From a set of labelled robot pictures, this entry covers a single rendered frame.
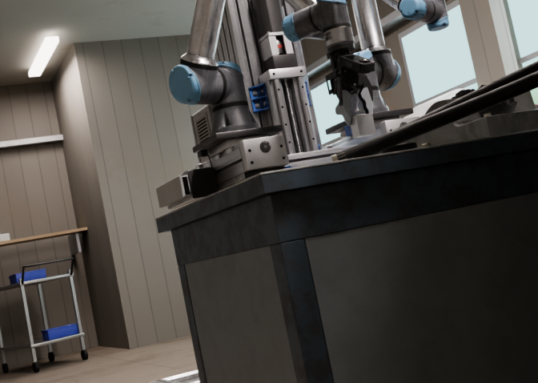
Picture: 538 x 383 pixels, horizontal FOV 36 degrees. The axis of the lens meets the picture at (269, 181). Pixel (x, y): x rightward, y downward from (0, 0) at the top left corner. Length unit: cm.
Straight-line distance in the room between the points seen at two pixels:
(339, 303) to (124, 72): 723
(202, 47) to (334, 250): 111
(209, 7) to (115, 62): 619
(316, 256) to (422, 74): 543
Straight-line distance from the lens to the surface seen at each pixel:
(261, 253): 155
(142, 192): 838
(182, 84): 246
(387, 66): 290
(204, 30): 245
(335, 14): 216
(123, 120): 847
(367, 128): 211
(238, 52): 281
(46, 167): 970
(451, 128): 199
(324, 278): 149
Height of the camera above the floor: 66
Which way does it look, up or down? 5 degrees up
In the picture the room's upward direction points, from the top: 11 degrees counter-clockwise
